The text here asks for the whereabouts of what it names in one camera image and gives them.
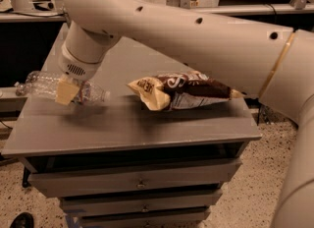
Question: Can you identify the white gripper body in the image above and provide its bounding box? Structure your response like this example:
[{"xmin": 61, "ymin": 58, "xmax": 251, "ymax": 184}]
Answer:
[{"xmin": 59, "ymin": 22, "xmax": 113, "ymax": 81}]

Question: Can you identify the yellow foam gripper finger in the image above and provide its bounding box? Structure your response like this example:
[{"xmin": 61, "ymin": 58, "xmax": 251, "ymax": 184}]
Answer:
[{"xmin": 55, "ymin": 75, "xmax": 79, "ymax": 105}]

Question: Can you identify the clear plastic water bottle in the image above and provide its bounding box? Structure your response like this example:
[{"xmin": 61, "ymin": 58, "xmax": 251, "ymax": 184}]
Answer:
[{"xmin": 16, "ymin": 71, "xmax": 109, "ymax": 105}]

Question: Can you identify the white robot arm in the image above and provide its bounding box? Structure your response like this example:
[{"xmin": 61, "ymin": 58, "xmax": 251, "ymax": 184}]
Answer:
[{"xmin": 59, "ymin": 0, "xmax": 314, "ymax": 228}]

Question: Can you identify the grey drawer cabinet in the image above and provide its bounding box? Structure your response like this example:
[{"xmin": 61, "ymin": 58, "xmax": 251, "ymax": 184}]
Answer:
[{"xmin": 3, "ymin": 38, "xmax": 261, "ymax": 228}]

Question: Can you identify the brown yellow chip bag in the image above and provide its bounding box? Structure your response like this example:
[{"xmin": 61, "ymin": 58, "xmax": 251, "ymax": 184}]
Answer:
[{"xmin": 128, "ymin": 71, "xmax": 243, "ymax": 111}]

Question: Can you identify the black shoe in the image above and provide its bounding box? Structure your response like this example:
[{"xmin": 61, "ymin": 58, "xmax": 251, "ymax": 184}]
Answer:
[{"xmin": 9, "ymin": 212, "xmax": 34, "ymax": 228}]

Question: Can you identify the grey metal rail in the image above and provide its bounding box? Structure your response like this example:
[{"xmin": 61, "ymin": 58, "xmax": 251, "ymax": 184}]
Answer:
[{"xmin": 0, "ymin": 3, "xmax": 314, "ymax": 23}]

